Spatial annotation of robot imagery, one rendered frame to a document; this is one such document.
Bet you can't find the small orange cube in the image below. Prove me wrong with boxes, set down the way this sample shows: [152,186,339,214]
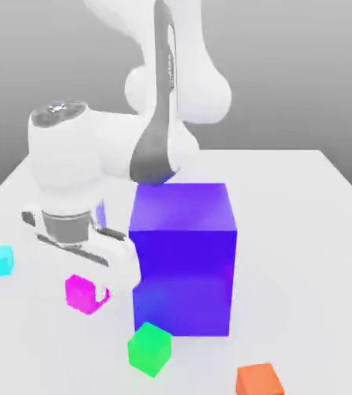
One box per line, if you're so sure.
[235,362,287,395]

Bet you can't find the small green cube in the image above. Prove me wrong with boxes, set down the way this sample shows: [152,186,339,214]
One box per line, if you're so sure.
[127,321,174,379]

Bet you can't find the small magenta cube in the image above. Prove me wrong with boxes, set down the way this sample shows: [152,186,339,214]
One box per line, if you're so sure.
[64,273,112,316]

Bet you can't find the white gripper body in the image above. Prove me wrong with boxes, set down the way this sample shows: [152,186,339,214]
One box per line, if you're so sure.
[24,230,142,292]

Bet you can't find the large blue box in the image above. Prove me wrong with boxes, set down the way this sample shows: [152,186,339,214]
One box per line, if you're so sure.
[128,182,238,338]

